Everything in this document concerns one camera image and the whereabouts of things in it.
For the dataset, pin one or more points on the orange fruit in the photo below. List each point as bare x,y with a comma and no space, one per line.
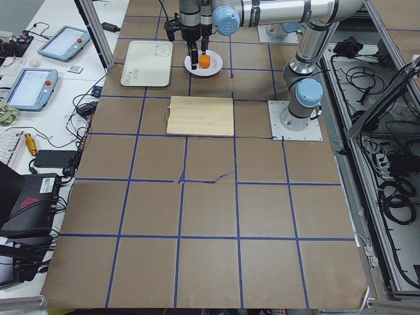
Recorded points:
204,61

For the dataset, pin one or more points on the black laptop power brick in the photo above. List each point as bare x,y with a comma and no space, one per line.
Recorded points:
54,158

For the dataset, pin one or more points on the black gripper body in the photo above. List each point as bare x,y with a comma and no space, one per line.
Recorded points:
190,35

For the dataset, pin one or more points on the brass cylinder tool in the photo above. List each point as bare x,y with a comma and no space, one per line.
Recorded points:
31,144

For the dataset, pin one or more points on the green white plush toy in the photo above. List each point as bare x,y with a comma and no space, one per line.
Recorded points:
8,114

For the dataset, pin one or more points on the upper blue teach pendant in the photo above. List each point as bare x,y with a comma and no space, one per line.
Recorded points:
65,44

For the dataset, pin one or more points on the white round plate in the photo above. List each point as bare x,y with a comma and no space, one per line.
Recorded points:
216,64

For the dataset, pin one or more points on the aluminium frame post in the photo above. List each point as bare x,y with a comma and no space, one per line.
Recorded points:
94,27

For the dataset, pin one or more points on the light wooden cutting board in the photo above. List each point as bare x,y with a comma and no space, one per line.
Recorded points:
204,116

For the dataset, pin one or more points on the black computer box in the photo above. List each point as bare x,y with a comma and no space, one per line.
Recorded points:
27,204

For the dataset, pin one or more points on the cream rectangular tray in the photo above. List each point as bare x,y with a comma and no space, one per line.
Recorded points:
147,64

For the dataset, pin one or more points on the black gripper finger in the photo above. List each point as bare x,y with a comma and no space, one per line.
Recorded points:
193,54
204,44

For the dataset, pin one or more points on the black cloth bundle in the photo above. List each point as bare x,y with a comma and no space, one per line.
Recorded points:
349,47

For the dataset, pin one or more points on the lower blue teach pendant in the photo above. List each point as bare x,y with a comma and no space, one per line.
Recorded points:
32,89

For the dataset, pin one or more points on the blue teach pendant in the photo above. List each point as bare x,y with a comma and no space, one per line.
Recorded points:
65,44
32,89

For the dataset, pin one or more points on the white keyboard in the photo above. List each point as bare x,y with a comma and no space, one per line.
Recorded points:
11,143

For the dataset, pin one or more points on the black power adapter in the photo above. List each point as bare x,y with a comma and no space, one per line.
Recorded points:
110,27

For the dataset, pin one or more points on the small white card box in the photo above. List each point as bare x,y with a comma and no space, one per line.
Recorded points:
75,69

